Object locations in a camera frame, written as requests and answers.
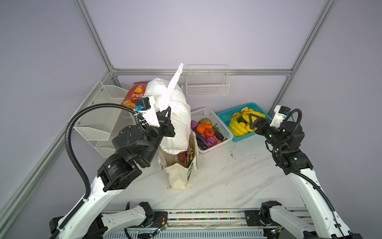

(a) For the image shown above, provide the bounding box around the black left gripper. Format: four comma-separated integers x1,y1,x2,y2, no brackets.
140,108,176,166

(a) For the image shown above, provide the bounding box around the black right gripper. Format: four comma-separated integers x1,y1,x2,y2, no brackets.
246,113,282,152

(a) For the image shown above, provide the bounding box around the white plastic grocery bag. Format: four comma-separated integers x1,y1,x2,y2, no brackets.
144,63,191,155

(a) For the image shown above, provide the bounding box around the red Coke can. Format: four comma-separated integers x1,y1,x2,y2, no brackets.
177,151,188,163

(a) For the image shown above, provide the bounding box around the canvas floral tote bag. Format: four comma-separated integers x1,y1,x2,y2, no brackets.
158,131,200,190

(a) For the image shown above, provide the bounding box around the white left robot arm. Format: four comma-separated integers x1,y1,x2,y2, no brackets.
49,103,175,239

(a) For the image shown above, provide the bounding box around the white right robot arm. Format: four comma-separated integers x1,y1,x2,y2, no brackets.
249,109,362,239

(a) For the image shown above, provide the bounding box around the toy banana bunch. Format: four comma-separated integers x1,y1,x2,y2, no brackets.
241,107,266,123

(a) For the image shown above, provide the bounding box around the teal plastic fruit basket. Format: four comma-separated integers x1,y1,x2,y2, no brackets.
218,103,272,142

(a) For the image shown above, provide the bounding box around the purple toy onion back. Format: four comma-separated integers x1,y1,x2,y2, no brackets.
191,120,198,129

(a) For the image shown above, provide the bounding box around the purple toy onion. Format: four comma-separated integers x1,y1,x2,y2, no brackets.
206,137,218,147
191,120,198,129

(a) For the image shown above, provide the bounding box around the white plastic vegetable basket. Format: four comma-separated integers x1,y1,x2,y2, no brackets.
191,107,233,153

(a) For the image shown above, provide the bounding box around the red Lays chips bag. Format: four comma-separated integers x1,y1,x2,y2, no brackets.
121,82,148,109

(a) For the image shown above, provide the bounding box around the dark purple toy eggplant right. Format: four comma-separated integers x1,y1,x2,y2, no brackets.
213,129,224,140

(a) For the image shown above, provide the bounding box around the orange toy pumpkin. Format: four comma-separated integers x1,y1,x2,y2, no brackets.
196,124,207,134

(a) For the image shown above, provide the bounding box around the brown toy potato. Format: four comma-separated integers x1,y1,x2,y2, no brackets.
199,118,212,125

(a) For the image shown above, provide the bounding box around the long purple toy eggplant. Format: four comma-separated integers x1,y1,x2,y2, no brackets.
193,129,207,145

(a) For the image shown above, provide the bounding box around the toy carrot back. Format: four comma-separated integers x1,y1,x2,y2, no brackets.
203,124,219,131

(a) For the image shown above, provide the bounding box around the red toy tomato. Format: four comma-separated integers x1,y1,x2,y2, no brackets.
204,129,214,138

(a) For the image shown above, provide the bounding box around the purple toy onion front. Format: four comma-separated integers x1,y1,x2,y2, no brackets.
206,137,218,147

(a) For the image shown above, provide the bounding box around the dark toy eggplant small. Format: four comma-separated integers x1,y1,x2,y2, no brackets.
197,139,209,150

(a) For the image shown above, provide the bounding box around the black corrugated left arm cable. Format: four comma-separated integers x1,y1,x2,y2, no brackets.
49,103,150,239

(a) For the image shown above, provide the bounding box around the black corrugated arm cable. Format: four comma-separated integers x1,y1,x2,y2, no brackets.
49,103,150,239
271,108,344,237

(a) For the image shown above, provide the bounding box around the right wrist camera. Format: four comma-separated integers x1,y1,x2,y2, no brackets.
270,105,291,128

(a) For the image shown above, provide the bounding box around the white wire wall basket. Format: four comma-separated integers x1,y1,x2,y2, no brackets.
185,64,230,97

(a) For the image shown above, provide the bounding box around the white mesh wall shelf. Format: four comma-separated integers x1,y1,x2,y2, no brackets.
75,85,135,158

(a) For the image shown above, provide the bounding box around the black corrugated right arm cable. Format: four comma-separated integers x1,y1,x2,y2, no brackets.
271,108,344,237

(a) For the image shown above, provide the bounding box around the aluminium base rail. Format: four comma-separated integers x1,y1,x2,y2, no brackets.
101,208,317,239

